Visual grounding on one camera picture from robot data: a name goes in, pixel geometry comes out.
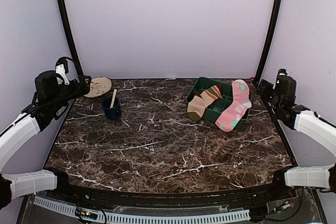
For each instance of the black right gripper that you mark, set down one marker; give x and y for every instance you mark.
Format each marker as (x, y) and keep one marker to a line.
(265, 94)

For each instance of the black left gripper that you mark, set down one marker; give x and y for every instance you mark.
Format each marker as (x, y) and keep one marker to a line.
(85, 88)

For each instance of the pink patterned sock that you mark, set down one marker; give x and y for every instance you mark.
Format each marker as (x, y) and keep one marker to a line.
(231, 116)

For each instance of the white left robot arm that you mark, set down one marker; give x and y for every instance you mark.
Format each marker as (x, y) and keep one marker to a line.
(50, 101)

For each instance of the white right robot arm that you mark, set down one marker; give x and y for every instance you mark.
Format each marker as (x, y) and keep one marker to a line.
(281, 97)

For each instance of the beige embroidered round coaster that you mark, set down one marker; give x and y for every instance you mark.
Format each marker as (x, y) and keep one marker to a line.
(98, 87)

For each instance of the wooden stick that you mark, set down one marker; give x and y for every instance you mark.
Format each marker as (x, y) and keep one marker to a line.
(113, 98)

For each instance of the dark blue mug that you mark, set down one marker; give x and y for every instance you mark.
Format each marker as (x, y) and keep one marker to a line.
(111, 112)

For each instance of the beige striped sock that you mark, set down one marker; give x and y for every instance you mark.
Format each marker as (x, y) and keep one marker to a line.
(197, 106)

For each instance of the black front rail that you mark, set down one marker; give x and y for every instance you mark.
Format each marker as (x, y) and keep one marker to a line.
(237, 197)

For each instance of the left black frame post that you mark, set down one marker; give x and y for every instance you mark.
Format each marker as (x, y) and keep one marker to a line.
(69, 38)

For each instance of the black frame post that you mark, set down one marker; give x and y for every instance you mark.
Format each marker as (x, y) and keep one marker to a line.
(69, 38)
(268, 41)

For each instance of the right black frame post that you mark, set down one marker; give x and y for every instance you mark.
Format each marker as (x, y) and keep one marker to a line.
(268, 41)

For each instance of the white slotted cable duct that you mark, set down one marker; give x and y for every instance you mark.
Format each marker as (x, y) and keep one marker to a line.
(87, 215)

